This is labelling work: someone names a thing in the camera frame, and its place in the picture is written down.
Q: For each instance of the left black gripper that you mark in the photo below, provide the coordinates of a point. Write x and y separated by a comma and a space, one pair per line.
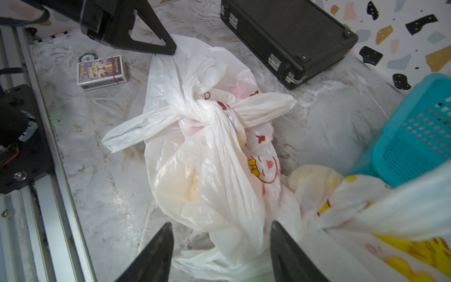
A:
127, 25

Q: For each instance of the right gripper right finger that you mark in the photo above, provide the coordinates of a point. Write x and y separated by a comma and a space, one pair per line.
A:
289, 262

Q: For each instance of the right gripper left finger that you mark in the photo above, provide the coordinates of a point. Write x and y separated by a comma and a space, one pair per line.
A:
154, 262

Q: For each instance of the white plastic bag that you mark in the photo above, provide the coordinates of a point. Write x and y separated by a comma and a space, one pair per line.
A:
211, 163
360, 229

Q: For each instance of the playing card box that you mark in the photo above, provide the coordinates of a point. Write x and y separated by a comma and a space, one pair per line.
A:
101, 73

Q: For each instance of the black hard case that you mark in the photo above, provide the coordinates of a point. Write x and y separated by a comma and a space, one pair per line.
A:
296, 40

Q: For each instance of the teal plastic basket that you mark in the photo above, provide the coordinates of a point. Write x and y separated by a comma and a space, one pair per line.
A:
417, 138

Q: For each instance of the aluminium front rail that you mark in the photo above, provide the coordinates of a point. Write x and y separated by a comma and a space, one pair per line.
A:
41, 237

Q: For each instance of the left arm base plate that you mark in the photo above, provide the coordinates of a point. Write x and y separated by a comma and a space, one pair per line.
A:
25, 154

